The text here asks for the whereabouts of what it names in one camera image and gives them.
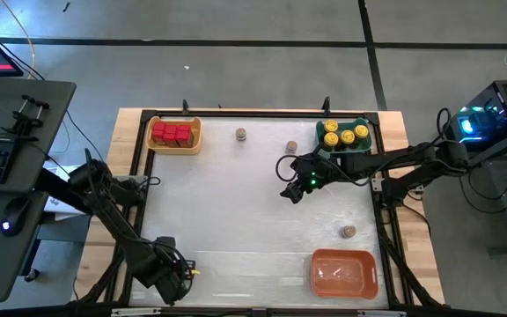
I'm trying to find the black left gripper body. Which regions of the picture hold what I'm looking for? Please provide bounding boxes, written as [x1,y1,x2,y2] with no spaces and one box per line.
[156,257,195,306]

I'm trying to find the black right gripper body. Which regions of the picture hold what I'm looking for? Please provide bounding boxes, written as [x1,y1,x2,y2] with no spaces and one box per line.
[295,153,347,193]

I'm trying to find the orange plastic bin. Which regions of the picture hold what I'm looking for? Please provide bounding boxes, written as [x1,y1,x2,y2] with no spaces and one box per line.
[309,248,379,300]

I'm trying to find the red block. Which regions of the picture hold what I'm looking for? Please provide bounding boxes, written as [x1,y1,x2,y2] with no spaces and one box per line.
[175,124,195,149]
[151,121,167,144]

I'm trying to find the red block top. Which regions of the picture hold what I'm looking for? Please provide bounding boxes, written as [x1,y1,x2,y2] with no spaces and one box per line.
[151,121,167,144]

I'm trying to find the teal plastic bin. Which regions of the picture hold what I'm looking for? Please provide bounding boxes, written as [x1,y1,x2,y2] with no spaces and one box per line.
[314,116,373,155]

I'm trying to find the yellow plastic bin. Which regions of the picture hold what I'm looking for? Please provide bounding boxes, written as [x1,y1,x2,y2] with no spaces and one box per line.
[145,115,203,156]

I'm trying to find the white box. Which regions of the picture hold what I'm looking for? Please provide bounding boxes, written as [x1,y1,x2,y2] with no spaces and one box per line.
[41,160,92,221]

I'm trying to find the black computer mouse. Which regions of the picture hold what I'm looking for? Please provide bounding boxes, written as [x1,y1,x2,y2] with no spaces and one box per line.
[0,195,31,238]

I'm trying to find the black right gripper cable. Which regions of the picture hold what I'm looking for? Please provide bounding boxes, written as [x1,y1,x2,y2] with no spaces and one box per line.
[275,153,307,184]

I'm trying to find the silver metal bracket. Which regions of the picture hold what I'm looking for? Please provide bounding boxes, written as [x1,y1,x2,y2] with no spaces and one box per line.
[357,309,408,317]
[111,307,162,317]

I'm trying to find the black aluminium table frame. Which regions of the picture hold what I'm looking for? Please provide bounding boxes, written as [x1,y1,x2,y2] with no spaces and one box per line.
[72,97,446,317]

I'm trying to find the black computer cable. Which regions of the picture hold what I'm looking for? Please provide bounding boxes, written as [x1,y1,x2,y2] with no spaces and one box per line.
[459,160,507,217]

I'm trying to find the black monitor cable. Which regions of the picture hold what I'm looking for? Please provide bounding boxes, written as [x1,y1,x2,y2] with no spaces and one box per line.
[0,41,105,162]

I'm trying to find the black clamp bracket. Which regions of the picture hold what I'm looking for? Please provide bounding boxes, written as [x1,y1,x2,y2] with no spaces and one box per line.
[0,93,51,142]

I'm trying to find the pale yellow floor cable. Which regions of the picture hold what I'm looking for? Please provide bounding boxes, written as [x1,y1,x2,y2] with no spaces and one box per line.
[0,0,37,80]

